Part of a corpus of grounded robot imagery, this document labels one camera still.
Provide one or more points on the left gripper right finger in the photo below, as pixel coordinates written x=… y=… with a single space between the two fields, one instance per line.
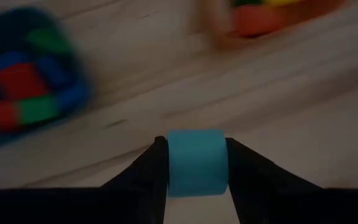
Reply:
x=259 y=193

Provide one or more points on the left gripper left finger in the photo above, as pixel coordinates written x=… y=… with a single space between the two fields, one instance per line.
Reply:
x=145 y=186

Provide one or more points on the light blue cube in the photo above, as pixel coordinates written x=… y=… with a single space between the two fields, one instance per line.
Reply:
x=197 y=163

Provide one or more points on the green long block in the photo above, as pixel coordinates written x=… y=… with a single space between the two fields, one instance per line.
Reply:
x=39 y=109

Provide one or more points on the red cube block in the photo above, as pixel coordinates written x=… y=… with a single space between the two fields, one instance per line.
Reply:
x=0 y=115

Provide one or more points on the green cube block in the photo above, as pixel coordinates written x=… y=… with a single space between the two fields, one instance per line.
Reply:
x=50 y=40

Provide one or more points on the teal plastic bin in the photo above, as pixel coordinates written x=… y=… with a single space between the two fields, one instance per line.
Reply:
x=76 y=96

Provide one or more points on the orange plastic bin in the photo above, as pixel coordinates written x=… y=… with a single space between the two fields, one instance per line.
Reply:
x=253 y=20

